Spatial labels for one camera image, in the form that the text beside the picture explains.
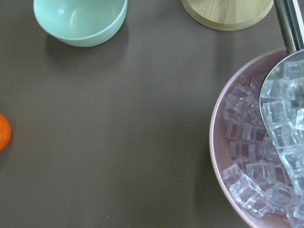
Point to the mint green bowl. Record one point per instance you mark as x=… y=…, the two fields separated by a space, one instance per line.
x=81 y=23

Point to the wooden stand with round base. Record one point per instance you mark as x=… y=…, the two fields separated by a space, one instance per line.
x=227 y=15

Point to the pink bowl of ice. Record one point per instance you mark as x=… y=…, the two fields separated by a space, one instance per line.
x=219 y=144

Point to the metal ice scoop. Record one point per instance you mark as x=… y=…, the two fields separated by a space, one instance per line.
x=282 y=95

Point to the orange fruit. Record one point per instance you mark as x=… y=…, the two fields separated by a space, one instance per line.
x=5 y=132

